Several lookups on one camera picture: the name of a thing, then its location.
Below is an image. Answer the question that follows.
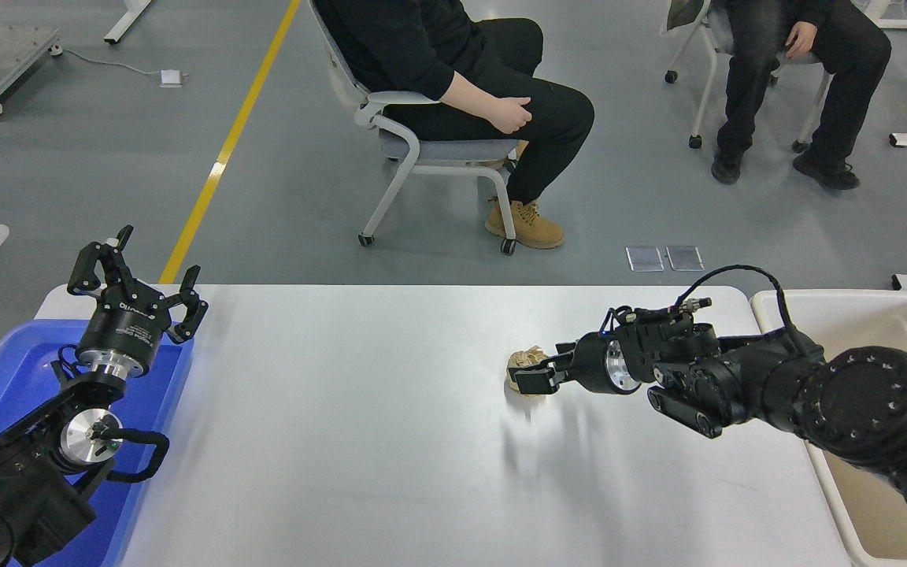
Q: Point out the person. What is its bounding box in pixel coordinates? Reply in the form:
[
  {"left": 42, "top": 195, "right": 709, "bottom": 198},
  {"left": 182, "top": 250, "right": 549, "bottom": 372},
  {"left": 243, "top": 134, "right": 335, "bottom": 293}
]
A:
[
  {"left": 312, "top": 0, "right": 596, "bottom": 251},
  {"left": 710, "top": 0, "right": 893, "bottom": 191}
]

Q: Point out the white power adapter with cable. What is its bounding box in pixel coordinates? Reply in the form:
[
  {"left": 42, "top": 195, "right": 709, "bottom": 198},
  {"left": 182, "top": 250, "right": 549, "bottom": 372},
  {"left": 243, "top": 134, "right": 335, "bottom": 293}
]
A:
[{"left": 60, "top": 47, "right": 185, "bottom": 89}]

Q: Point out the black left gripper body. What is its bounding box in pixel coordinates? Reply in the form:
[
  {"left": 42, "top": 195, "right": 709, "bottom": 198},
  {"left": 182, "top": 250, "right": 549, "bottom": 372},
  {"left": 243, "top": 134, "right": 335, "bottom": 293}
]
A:
[{"left": 76, "top": 283, "right": 167, "bottom": 367}]

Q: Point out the grey white office chair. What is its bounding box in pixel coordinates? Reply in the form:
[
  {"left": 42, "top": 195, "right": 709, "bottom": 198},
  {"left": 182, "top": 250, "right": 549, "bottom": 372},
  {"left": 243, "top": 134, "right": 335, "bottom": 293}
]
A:
[
  {"left": 664, "top": 0, "right": 832, "bottom": 154},
  {"left": 308, "top": 0, "right": 529, "bottom": 257}
]

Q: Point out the olive green cloth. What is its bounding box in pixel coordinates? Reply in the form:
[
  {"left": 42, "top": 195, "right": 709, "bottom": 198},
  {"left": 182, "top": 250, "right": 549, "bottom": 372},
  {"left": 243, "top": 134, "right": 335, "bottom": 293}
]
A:
[{"left": 668, "top": 0, "right": 706, "bottom": 32}]

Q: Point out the white desk leg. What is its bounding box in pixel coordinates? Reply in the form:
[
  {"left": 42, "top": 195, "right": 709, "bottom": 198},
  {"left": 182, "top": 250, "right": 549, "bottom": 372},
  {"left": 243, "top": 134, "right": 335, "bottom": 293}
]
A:
[
  {"left": 867, "top": 0, "right": 907, "bottom": 31},
  {"left": 104, "top": 0, "right": 154, "bottom": 45}
]

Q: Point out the person's left hand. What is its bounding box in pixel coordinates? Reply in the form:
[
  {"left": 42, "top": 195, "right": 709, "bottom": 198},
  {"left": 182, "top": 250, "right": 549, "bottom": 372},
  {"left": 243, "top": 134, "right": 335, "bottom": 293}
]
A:
[{"left": 786, "top": 21, "right": 819, "bottom": 60}]

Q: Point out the grey wheeled metal platform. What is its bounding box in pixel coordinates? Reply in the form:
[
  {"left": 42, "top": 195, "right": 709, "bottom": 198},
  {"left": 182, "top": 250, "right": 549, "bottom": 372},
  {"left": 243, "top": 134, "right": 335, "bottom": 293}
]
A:
[{"left": 0, "top": 24, "right": 62, "bottom": 119}]

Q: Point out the blue plastic tray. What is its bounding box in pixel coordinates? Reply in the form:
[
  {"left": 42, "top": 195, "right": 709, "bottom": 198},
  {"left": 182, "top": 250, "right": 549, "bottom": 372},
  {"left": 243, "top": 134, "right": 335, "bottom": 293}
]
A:
[{"left": 0, "top": 318, "right": 194, "bottom": 567}]

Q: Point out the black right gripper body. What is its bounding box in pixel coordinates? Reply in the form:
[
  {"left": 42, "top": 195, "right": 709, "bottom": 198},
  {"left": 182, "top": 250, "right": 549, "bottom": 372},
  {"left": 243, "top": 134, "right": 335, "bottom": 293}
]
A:
[{"left": 576, "top": 332, "right": 621, "bottom": 395}]

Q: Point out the tan paper ball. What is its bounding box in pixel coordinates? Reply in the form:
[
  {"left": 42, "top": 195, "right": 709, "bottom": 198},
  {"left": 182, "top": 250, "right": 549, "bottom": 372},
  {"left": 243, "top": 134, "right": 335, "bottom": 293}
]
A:
[{"left": 506, "top": 345, "right": 553, "bottom": 399}]

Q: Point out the large pale plastic bin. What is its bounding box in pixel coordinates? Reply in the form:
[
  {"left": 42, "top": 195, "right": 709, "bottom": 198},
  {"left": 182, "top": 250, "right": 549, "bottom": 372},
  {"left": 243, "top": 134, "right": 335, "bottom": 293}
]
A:
[{"left": 751, "top": 290, "right": 907, "bottom": 567}]

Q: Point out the person's right hand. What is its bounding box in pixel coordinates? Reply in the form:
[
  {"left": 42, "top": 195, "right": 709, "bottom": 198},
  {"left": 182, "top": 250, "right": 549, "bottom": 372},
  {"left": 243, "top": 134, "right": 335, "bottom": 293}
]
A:
[{"left": 487, "top": 96, "right": 533, "bottom": 135}]

